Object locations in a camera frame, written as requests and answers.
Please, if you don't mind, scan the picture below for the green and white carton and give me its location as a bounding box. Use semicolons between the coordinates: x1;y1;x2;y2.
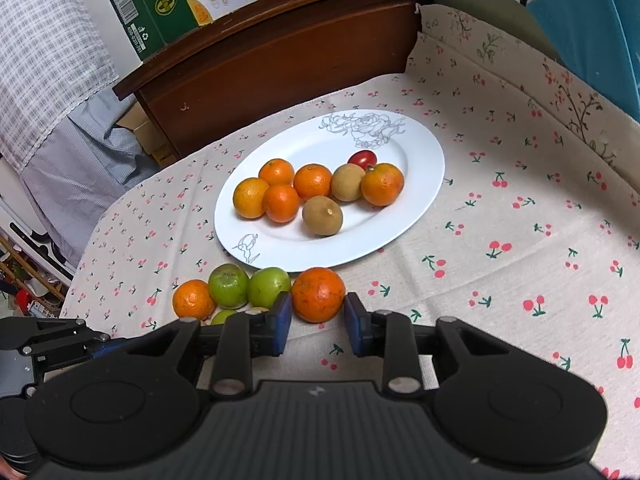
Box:
95;0;261;63

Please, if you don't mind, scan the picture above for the grey checkered cloth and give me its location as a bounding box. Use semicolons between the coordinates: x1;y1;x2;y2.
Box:
0;0;118;173

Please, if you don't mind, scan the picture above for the white and black board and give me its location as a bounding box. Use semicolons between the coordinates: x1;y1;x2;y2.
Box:
0;195;76;281

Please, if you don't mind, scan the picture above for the cherry print tablecloth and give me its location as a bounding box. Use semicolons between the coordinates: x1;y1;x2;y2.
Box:
59;4;640;480

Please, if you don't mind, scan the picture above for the small orange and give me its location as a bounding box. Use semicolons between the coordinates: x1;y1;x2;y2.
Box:
262;184;301;224
172;279;217;321
258;158;296;187
232;177;271;220
293;164;334;202

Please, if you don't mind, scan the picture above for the olive green cushion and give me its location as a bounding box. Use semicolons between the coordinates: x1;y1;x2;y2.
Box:
431;0;563;61

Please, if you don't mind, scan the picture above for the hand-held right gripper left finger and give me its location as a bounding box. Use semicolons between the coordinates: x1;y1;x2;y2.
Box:
150;291;293;397

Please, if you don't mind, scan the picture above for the brown cardboard box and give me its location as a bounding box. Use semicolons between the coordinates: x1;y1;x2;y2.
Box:
117;102;178;168

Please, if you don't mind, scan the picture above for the white plate with line drawings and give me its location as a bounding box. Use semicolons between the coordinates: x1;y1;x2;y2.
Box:
214;109;446;272

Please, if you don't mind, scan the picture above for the person's left hand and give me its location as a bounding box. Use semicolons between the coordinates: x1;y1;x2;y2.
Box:
0;456;28;480

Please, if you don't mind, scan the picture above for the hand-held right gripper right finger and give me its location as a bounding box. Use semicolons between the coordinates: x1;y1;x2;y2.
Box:
345;292;501;396

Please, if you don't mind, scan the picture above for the wooden rack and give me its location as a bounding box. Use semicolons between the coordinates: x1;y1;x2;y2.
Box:
0;235;71;318

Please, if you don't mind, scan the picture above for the grey blue shirt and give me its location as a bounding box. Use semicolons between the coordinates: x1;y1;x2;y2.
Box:
20;87;161;268

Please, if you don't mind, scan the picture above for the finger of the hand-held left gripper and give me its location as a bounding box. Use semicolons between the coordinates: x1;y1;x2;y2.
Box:
0;317;112;362

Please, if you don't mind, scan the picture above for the brown wooden headboard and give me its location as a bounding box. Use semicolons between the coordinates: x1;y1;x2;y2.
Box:
112;0;433;161

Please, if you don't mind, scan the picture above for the large deep orange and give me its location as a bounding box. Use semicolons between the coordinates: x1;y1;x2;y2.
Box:
291;267;347;324

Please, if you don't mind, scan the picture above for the red cherry tomato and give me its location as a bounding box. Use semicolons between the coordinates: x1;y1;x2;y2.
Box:
347;150;378;170

